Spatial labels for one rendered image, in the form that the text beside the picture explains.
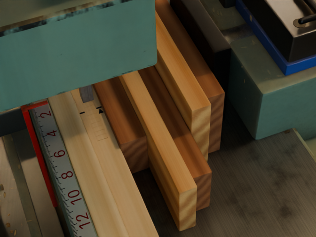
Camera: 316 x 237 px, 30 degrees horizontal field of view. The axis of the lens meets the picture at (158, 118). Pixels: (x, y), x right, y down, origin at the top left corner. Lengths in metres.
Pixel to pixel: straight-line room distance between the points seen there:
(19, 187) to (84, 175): 0.20
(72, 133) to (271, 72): 0.16
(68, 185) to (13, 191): 0.20
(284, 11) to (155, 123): 0.13
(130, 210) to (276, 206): 0.12
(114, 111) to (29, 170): 0.17
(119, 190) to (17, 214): 0.19
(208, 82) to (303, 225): 0.13
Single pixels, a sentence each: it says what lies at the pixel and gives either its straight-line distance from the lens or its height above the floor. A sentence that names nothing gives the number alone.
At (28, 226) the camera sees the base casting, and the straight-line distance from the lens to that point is 0.59.
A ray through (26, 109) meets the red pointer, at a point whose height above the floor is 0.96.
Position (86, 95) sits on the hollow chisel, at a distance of 0.47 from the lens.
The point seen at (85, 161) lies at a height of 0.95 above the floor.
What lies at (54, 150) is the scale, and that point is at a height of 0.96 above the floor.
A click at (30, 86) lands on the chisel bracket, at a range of 0.40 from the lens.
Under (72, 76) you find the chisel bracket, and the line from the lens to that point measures 0.40.
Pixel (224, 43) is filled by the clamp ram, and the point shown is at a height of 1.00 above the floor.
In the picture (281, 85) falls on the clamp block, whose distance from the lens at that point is 0.47.
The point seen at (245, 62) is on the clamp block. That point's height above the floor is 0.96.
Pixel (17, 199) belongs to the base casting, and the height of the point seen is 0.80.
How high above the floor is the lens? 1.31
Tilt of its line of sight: 51 degrees down
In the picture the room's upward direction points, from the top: 3 degrees counter-clockwise
